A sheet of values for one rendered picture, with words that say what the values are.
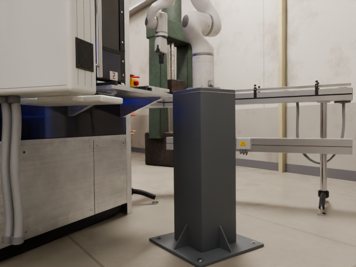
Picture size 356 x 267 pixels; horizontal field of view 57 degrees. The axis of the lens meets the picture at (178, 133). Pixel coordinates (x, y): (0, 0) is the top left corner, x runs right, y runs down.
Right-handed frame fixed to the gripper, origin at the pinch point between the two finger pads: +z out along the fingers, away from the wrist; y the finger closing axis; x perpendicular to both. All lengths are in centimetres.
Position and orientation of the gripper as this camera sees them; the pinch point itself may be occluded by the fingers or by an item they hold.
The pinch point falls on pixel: (161, 60)
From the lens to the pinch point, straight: 225.5
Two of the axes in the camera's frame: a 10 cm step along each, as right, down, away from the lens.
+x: 8.9, 0.0, -4.6
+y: -4.6, 0.3, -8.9
